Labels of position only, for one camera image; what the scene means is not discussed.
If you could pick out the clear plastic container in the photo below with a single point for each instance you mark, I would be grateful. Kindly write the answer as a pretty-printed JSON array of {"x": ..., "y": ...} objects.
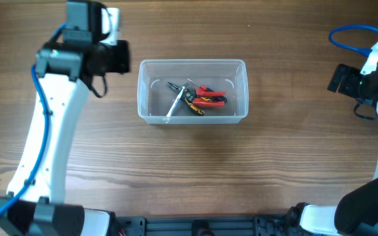
[{"x": 155, "y": 98}]

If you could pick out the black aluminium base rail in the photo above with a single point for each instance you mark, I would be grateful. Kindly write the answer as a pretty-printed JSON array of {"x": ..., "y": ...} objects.
[{"x": 262, "y": 225}]

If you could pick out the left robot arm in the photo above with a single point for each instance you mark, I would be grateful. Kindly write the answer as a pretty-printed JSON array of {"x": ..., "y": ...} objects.
[{"x": 34, "y": 201}]

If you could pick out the small silver wrench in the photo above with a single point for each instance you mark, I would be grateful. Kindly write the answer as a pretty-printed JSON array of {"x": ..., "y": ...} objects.
[{"x": 180, "y": 91}]

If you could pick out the orange black needle-nose pliers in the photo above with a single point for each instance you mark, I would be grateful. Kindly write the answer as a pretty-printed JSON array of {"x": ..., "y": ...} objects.
[{"x": 190, "y": 99}]

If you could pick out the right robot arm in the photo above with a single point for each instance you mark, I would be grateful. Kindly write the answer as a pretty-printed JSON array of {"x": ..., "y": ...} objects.
[{"x": 357, "y": 212}]

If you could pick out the black red precision screwdriver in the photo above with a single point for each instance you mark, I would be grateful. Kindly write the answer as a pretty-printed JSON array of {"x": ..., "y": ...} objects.
[{"x": 208, "y": 93}]

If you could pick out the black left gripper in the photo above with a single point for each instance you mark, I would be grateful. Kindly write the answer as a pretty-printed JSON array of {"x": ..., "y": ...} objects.
[{"x": 123, "y": 63}]

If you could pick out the red handled cutting pliers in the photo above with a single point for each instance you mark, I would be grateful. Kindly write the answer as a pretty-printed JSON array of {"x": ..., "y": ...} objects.
[{"x": 211, "y": 104}]

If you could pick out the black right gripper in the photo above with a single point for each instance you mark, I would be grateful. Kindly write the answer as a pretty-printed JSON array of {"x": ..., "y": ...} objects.
[{"x": 346, "y": 86}]

